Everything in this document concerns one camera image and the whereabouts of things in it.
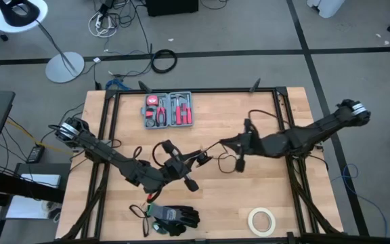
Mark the floor lamp with round base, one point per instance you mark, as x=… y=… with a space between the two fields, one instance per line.
x=64 y=67

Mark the red tape measure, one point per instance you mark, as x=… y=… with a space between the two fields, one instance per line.
x=151 y=100

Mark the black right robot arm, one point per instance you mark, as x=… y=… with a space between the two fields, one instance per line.
x=300 y=139

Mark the black angled frame brace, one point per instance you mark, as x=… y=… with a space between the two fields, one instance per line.
x=145 y=87
x=255 y=86

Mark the black box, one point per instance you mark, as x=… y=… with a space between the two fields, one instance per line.
x=171 y=6

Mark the white masking tape roll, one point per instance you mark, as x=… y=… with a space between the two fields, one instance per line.
x=250 y=222

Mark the black glove with green cuff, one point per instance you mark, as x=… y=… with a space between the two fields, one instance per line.
x=176 y=231

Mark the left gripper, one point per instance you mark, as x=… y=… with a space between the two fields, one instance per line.
x=178 y=167

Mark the black aluminium table frame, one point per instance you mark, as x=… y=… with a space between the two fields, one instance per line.
x=215 y=90

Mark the black power adapter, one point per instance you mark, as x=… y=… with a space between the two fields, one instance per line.
x=35 y=154

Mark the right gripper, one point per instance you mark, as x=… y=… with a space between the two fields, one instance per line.
x=249 y=145

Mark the white plastic object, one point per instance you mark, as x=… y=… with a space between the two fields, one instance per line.
x=327 y=6

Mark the grey tool kit case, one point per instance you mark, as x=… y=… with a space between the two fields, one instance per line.
x=168 y=115

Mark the white flat device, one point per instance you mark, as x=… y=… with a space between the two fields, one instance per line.
x=41 y=181

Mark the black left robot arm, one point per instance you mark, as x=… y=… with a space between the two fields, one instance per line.
x=113 y=156

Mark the small hammer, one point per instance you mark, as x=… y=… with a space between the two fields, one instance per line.
x=178 y=115

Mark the black fabric bundle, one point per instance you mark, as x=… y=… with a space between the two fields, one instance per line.
x=171 y=214

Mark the white power strip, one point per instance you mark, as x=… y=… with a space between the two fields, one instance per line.
x=97 y=24

